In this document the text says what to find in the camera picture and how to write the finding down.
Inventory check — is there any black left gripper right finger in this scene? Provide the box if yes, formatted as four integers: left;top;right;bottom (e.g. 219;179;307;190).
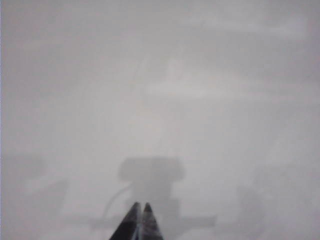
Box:
138;202;165;240

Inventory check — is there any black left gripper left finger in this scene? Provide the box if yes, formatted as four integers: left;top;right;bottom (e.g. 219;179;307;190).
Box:
108;201;141;240

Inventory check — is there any white glossy whiteboard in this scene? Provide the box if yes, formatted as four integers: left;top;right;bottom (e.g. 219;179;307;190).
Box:
0;0;320;240

